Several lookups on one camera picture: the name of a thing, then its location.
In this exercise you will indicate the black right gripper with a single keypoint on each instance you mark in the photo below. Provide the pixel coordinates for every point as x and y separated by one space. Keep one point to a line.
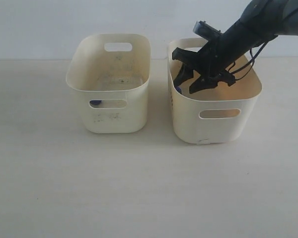
207 62

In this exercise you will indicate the blue-capped tube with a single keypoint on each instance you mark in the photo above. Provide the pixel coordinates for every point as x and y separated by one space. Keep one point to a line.
178 89
95 103

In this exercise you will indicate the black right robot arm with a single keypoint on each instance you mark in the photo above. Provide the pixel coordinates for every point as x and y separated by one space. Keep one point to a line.
261 22

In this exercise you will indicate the cream plastic bin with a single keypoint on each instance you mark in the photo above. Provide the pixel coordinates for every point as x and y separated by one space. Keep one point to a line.
114 68
214 115

